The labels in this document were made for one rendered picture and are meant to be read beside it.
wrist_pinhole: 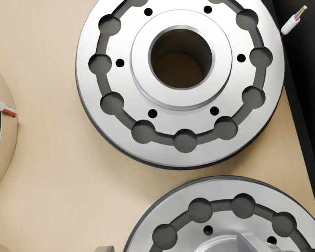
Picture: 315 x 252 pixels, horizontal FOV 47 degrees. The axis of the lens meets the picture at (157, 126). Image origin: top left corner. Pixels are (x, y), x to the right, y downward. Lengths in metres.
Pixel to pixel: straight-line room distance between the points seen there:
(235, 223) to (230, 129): 0.04
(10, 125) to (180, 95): 0.09
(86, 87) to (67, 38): 0.05
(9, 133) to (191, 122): 0.09
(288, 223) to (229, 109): 0.06
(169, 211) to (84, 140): 0.07
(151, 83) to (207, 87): 0.03
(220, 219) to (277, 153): 0.06
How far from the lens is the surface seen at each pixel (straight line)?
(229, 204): 0.17
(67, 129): 0.21
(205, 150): 0.17
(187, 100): 0.16
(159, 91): 0.17
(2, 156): 0.20
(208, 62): 0.18
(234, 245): 0.17
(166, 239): 0.17
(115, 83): 0.17
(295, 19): 0.18
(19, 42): 0.23
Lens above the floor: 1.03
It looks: 82 degrees down
